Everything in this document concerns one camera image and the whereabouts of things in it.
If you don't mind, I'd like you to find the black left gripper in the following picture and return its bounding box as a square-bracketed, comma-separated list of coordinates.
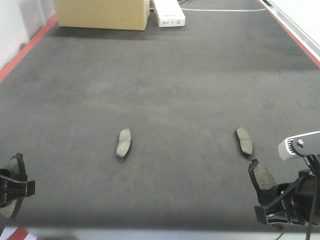
[0, 168, 36, 208]

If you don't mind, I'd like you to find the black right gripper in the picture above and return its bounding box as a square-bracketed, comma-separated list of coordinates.
[254, 169, 316, 226]

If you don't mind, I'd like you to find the grey brake pad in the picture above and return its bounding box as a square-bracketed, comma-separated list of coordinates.
[116, 128, 132, 163]
[235, 127, 254, 158]
[0, 152, 28, 221]
[248, 159, 277, 205]

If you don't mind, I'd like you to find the left red-white traffic cone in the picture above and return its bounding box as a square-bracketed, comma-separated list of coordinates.
[0, 227, 41, 240]

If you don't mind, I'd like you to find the brown cardboard box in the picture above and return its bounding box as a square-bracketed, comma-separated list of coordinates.
[54, 0, 150, 31]

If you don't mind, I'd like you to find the long white box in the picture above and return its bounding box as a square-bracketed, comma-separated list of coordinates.
[152, 0, 186, 28]

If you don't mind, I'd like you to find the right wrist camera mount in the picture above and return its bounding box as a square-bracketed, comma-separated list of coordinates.
[278, 131, 320, 172]

